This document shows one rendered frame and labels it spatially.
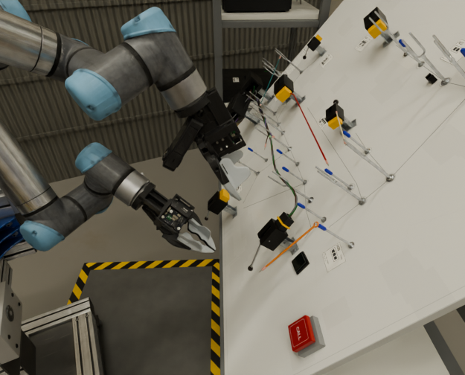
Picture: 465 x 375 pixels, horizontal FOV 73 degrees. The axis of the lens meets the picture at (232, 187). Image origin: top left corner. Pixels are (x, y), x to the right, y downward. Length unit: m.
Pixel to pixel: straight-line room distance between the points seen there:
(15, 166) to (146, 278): 1.55
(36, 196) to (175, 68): 0.39
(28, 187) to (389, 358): 0.98
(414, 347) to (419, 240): 0.54
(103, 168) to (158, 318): 1.39
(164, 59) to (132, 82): 0.06
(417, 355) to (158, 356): 1.25
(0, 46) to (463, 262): 0.74
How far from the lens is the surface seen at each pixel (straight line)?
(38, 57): 0.61
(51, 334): 1.88
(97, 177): 0.73
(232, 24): 1.49
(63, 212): 0.76
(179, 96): 0.55
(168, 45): 0.55
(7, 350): 0.82
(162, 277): 2.15
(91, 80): 0.51
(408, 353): 1.09
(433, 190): 0.65
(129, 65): 0.52
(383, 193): 0.70
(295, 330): 0.67
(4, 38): 0.60
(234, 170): 0.61
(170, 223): 0.70
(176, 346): 1.90
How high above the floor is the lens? 1.69
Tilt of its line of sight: 38 degrees down
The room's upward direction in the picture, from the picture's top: straight up
